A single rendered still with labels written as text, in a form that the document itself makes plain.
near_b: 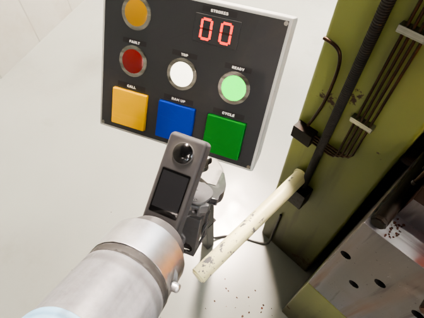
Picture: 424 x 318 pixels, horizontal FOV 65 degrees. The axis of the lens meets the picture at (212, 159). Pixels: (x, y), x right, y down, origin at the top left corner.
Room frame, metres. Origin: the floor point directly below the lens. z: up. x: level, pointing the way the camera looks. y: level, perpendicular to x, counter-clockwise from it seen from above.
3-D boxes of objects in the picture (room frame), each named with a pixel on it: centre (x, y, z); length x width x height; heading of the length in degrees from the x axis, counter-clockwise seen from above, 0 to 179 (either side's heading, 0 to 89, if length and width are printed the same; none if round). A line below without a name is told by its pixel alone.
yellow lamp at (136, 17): (0.54, 0.13, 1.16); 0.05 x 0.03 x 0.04; 44
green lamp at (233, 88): (0.43, -0.04, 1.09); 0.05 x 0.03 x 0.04; 44
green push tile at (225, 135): (0.39, -0.02, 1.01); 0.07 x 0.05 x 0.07; 69
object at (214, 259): (0.38, -0.12, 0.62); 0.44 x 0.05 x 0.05; 134
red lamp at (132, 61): (0.50, 0.15, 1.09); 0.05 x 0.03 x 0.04; 44
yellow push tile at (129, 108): (0.46, 0.16, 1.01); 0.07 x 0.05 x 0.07; 69
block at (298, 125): (0.56, -0.25, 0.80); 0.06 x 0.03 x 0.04; 44
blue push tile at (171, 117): (0.43, 0.07, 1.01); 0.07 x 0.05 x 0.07; 69
